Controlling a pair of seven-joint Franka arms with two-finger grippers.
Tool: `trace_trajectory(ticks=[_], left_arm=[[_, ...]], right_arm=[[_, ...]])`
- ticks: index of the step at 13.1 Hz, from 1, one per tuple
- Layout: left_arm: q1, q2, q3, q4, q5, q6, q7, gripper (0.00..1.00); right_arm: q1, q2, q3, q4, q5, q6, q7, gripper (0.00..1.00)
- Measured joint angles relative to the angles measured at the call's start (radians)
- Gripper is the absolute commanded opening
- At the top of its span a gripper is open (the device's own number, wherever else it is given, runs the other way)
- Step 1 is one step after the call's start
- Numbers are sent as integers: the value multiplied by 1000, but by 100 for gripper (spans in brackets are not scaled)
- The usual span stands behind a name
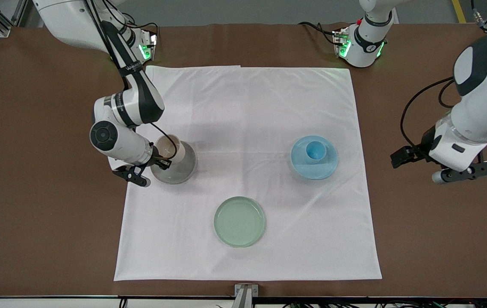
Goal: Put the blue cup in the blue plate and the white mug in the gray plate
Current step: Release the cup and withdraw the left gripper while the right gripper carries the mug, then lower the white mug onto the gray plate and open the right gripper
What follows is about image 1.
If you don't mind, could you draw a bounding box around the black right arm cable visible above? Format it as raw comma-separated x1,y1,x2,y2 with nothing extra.
84,0,180,160

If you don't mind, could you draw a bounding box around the blue plate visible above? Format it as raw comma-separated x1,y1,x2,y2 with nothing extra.
290,135,339,180

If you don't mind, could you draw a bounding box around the green plate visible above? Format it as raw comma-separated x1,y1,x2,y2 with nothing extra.
214,196,266,248

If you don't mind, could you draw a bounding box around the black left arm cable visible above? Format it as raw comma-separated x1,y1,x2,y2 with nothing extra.
400,76,456,148

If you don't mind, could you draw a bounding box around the metal table edge bracket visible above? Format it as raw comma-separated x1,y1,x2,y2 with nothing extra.
234,283,260,308

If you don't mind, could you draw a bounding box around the black left base cable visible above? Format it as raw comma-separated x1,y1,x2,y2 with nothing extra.
298,21,339,45

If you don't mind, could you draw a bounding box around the white mug with black handle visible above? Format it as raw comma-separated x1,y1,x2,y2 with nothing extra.
155,134,183,165

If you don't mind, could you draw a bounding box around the white cloth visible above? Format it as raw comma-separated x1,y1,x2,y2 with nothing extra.
114,65,383,282

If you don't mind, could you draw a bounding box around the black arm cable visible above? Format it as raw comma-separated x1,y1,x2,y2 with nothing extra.
84,0,180,160
400,76,456,148

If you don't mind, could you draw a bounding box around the black base cable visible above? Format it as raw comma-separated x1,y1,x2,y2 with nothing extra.
298,21,339,45
130,20,160,40

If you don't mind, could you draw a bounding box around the black right base cable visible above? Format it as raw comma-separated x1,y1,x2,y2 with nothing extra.
130,20,160,40

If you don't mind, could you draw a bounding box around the gray plate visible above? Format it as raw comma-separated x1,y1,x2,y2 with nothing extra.
150,139,198,185

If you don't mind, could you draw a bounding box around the blue cup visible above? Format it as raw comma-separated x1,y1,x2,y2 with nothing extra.
305,141,326,162

